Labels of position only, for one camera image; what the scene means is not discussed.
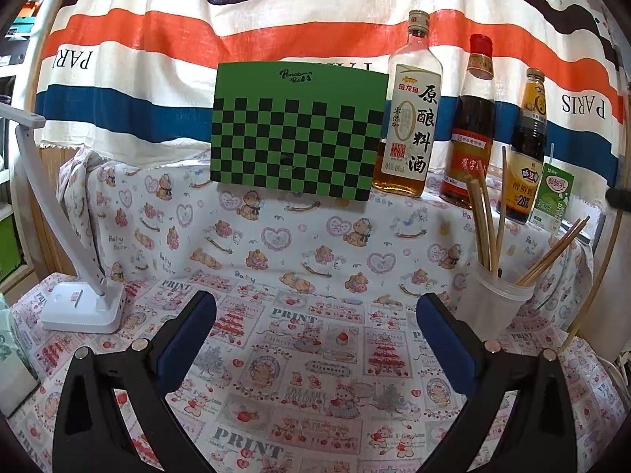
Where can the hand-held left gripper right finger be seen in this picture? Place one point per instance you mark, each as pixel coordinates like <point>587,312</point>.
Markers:
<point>443,342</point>

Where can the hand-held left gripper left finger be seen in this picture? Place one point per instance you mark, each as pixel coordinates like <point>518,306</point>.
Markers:
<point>185,342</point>

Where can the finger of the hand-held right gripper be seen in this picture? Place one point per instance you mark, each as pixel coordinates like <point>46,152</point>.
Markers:
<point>620,199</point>

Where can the translucent plastic cup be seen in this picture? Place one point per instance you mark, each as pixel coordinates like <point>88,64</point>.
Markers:
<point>495,305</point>

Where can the bundle of wooden chopsticks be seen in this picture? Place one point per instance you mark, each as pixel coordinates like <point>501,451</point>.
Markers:
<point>485,226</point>

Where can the green milk carton with straw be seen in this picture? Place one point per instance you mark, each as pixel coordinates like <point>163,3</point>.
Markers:
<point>554,202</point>

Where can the dark soy sauce bottle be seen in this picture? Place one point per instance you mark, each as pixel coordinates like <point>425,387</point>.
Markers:
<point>525,167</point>

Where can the white desk lamp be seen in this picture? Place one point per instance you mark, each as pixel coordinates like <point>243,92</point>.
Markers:
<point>81,310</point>

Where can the pink print tablecloth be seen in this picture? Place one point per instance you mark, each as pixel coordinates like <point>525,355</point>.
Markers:
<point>305,369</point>

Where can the red cap vinegar bottle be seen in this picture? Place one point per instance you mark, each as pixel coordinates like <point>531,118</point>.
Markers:
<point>471,143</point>

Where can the green white tissue pack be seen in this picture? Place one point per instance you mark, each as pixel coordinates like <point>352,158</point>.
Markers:
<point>15,364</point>

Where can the green storage bin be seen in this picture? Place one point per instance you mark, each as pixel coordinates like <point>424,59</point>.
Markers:
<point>9,246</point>

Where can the clear cooking wine bottle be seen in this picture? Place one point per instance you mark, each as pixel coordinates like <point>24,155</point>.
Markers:
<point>409,128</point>

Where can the green black checkerboard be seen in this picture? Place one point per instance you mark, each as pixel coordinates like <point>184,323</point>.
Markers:
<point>296,128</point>

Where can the striped hanging cloth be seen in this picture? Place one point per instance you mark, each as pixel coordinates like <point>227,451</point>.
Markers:
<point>172,49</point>

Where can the storage shelf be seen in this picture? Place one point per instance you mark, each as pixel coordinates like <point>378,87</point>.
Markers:
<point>12,83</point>

